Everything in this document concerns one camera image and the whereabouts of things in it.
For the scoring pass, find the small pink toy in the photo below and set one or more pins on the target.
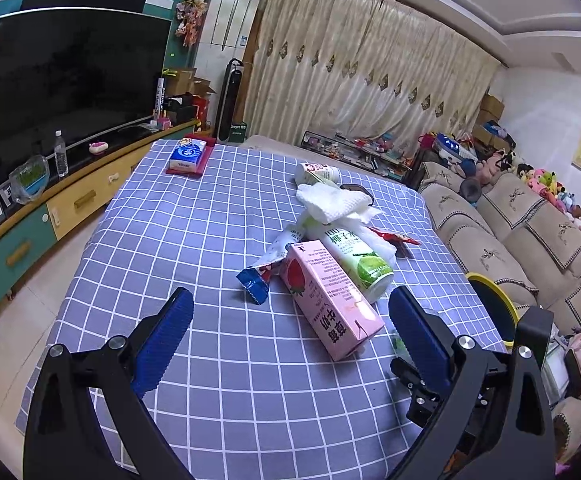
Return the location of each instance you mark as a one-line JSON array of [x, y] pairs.
[[98, 147]]

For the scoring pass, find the green yellow television cabinet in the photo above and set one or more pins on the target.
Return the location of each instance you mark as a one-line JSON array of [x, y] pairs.
[[95, 182]]

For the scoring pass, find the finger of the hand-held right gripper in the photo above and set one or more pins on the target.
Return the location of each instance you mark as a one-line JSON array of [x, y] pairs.
[[420, 402]]

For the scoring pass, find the purple checked tablecloth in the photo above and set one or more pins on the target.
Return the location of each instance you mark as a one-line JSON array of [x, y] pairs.
[[195, 230]]

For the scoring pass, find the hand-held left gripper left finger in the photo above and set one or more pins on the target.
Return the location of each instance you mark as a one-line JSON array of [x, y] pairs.
[[170, 330]]

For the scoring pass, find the green label drink bottle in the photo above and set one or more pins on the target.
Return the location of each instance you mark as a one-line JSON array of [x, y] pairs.
[[363, 260]]

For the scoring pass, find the crumpled white tissue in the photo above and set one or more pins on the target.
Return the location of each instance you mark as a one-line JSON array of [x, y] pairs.
[[384, 246]]

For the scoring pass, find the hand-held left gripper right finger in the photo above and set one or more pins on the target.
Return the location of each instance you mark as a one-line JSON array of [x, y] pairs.
[[418, 330]]

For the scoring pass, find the yellow rim trash bin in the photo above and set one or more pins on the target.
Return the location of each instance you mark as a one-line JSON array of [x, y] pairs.
[[495, 305]]

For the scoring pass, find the stack of cardboard boxes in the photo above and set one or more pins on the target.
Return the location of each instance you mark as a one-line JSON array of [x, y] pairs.
[[490, 115]]

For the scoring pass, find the blue white snack wrapper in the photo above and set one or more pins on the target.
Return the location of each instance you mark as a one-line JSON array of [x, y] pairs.
[[270, 265]]

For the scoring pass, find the pink milk carton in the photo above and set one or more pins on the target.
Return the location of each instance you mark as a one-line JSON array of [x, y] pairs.
[[328, 295]]

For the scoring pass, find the clear water bottle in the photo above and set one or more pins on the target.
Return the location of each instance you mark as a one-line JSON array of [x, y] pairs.
[[61, 155]]

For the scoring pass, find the small white drink bottle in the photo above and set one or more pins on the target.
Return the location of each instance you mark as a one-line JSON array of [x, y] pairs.
[[315, 172]]

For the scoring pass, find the blue white tissue pack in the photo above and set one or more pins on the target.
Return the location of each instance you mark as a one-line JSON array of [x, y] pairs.
[[189, 156]]

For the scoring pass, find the hanging flower decoration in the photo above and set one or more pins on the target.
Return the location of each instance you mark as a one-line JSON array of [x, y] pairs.
[[191, 20]]

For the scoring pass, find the row of plush toys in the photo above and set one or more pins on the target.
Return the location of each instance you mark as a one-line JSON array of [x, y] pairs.
[[550, 190]]

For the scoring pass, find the beige curtain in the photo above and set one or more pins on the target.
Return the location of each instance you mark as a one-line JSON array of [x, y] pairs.
[[350, 65]]

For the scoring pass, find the glass bowl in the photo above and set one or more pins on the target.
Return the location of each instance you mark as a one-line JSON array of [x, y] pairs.
[[29, 180]]

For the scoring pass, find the white paper towel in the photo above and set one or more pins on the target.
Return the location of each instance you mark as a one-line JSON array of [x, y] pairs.
[[333, 202]]

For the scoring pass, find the large black television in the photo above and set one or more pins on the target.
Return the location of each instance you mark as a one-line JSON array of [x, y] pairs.
[[70, 85]]

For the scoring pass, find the red tray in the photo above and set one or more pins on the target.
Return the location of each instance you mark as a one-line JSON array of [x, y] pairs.
[[208, 160]]

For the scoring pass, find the floral white mattress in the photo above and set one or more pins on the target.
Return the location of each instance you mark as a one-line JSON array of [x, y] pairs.
[[265, 141]]

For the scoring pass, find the green wrapper scrap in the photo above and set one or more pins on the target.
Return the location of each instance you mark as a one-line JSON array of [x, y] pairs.
[[399, 345]]

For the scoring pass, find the open cardboard box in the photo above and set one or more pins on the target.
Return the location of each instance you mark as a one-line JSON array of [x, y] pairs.
[[203, 97]]

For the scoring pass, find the red snack wrapper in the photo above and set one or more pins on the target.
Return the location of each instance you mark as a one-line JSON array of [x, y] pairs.
[[395, 240]]

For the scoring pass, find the black tower fan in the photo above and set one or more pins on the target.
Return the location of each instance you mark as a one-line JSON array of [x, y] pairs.
[[233, 100]]

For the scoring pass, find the beige sofa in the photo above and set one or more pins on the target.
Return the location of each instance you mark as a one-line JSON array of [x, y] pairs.
[[510, 230]]

